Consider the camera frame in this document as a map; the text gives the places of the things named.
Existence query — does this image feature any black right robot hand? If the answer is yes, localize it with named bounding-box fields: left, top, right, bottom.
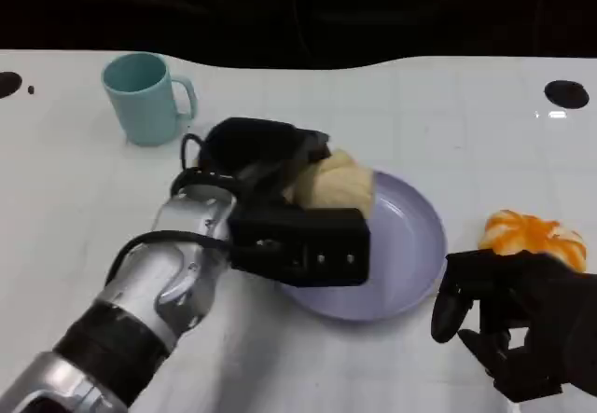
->
left=430, top=250, right=597, bottom=405

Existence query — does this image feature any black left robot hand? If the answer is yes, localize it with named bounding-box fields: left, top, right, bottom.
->
left=202, top=117, right=333, bottom=210

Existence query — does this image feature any beige towel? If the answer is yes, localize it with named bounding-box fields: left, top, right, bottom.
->
left=281, top=148, right=376, bottom=221

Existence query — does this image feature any orange and white toy bread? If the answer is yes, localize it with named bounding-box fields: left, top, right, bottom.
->
left=478, top=207, right=588, bottom=273

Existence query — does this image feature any pale green mug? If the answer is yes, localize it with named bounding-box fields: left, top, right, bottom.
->
left=101, top=52, right=198, bottom=147

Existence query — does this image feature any lilac plate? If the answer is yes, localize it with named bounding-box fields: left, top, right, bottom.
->
left=274, top=169, right=448, bottom=324

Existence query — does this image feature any black round table grommet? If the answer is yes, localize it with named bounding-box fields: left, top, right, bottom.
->
left=544, top=79, right=590, bottom=108
left=0, top=71, right=23, bottom=100

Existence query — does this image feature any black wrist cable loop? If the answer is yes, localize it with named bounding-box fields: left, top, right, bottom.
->
left=179, top=131, right=243, bottom=190

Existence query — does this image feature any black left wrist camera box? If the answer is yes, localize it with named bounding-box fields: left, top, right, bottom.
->
left=227, top=206, right=372, bottom=289

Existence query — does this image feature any black forearm cable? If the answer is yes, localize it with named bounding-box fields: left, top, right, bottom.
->
left=107, top=228, right=233, bottom=288

